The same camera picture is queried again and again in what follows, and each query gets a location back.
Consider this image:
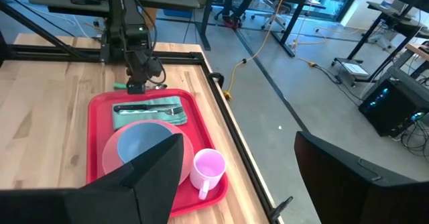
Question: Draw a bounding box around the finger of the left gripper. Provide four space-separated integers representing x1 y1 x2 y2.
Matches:
126 82 147 95

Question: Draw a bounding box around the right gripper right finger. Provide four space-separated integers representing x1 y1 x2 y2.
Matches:
294 131 429 224

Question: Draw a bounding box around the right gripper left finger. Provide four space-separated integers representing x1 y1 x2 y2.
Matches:
82 133 184 224

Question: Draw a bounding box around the spoon with teal handle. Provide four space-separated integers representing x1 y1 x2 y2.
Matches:
113 82 168 91

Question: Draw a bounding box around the knife with black handle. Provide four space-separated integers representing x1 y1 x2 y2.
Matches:
113 103 182 113

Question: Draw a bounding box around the fork with teal handle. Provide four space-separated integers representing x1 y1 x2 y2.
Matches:
119 106 184 117

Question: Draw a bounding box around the teal cloth napkin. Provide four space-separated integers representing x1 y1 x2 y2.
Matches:
111 95 188 131

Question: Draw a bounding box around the blue bowl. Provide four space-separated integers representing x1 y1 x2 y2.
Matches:
117 121 175 164

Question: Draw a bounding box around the pink plate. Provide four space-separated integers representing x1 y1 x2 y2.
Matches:
101 119 195 186

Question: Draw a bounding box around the pink mug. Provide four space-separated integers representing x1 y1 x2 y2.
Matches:
189 148 227 201

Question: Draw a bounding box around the red plastic tray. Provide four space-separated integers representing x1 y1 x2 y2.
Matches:
86 88 230 218

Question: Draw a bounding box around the black table clamp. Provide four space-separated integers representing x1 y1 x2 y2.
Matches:
207 72 225 89
269 196 294 224

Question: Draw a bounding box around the computer tower with blue lights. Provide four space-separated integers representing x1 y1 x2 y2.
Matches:
357 78 429 138

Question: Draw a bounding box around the person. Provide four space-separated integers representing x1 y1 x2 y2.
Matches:
214 0 251 29

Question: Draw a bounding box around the grey footrest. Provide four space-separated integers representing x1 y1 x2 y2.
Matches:
331 57 370 86

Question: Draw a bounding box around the office chair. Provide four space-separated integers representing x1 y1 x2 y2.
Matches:
249 0 292 30

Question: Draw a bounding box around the black office desk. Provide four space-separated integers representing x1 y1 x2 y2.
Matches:
200 0 326 58

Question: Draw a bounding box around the black standing desk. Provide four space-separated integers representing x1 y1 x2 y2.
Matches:
331 0 429 84

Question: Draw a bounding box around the black cable bundle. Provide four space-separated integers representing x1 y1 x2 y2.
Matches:
400 119 429 158

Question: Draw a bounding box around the yellow extension cable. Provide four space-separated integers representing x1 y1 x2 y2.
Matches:
293 0 366 68
222 0 292 101

